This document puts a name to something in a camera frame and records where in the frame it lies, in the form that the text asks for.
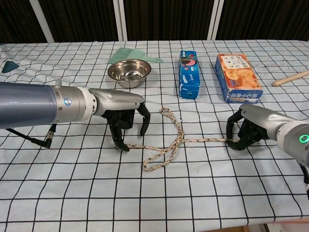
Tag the orange and blue cracker box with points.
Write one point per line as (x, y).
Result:
(239, 77)

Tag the white black-grid tablecloth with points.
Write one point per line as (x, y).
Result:
(72, 181)

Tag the stainless steel bowl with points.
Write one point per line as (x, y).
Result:
(130, 72)

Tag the blue Oreo cookie box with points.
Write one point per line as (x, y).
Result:
(189, 79)

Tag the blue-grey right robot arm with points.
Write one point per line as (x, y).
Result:
(297, 145)

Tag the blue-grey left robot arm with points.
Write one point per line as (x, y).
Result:
(29, 104)

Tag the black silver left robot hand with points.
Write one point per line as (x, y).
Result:
(116, 100)

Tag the wooden stick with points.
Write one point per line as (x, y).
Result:
(289, 78)

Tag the white frame post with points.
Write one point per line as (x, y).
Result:
(42, 21)
(215, 19)
(120, 19)

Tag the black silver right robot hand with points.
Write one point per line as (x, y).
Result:
(263, 119)

